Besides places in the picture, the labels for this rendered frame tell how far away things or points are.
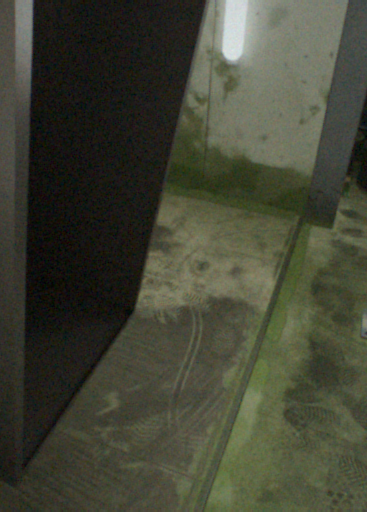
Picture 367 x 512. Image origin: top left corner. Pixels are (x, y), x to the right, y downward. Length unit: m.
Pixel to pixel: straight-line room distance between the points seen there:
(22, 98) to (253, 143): 2.36
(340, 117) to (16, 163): 2.28
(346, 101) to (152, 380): 1.71
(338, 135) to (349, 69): 0.34
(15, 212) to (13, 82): 0.16
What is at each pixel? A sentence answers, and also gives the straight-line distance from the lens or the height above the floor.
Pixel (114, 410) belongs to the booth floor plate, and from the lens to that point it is 1.77.
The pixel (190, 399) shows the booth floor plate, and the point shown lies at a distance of 1.79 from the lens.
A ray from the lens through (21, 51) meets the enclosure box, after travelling 0.50.
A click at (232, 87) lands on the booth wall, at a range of 2.76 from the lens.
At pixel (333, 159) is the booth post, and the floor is 0.44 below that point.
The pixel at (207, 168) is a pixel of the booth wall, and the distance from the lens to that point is 2.96.
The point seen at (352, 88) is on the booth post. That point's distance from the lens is 2.65.
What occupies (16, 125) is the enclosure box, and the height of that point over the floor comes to 1.28.
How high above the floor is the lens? 1.45
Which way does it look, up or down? 35 degrees down
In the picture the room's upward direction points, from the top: 3 degrees clockwise
